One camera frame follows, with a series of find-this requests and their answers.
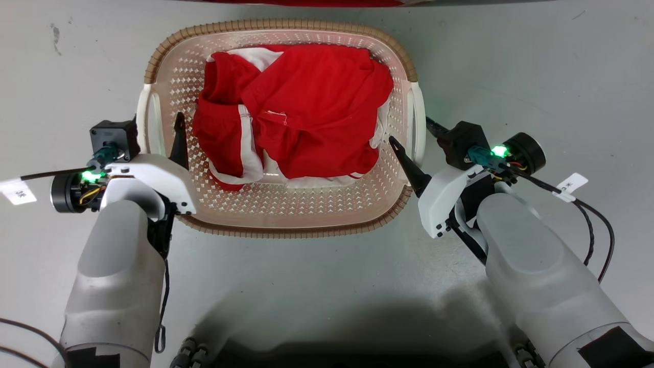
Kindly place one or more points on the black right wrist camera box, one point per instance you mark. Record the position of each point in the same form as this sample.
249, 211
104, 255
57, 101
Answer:
462, 140

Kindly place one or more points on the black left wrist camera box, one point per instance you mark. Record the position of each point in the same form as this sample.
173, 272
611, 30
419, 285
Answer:
115, 135

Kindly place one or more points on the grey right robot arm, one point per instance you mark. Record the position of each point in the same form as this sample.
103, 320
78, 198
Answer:
541, 276

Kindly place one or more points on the black wrist motor cylinder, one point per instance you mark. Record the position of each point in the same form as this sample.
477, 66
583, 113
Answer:
64, 193
526, 151

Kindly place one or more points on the dark robot base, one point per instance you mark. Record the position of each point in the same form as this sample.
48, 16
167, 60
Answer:
357, 358

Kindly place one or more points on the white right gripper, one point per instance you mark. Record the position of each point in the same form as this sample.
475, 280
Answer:
442, 197

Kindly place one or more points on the red garment white trim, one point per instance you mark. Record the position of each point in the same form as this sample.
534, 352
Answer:
311, 107

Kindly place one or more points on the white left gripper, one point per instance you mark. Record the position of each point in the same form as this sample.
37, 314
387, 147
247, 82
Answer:
153, 171

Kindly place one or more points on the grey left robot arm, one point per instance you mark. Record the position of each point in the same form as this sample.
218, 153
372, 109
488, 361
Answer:
117, 286

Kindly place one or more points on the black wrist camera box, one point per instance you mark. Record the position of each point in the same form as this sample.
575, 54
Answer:
115, 135
462, 140

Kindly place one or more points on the black right wrist motor cylinder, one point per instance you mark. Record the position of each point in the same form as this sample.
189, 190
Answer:
526, 151

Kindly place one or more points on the black left wrist motor cylinder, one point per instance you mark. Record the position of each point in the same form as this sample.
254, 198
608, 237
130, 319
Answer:
64, 193

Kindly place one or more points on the white laundry basket brown rim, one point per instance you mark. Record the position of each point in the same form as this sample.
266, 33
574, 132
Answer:
286, 209

